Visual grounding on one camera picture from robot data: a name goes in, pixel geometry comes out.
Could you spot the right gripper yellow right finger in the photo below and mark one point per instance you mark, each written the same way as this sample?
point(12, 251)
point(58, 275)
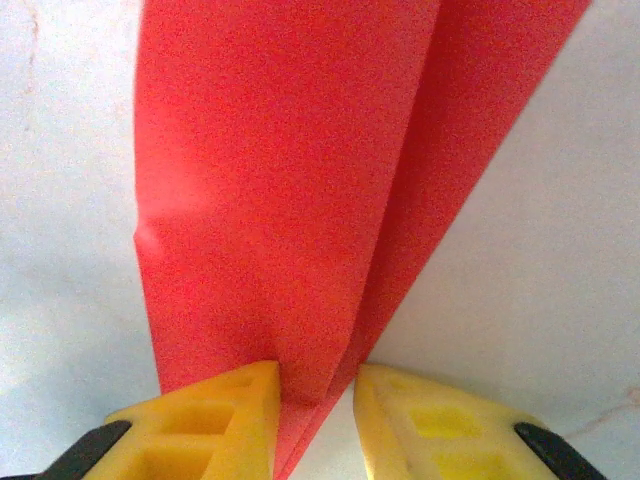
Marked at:
point(440, 440)

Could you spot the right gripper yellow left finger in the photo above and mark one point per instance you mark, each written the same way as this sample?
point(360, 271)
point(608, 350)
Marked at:
point(200, 435)

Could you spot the red square paper sheet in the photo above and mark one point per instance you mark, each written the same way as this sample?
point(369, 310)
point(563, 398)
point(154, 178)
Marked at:
point(300, 150)

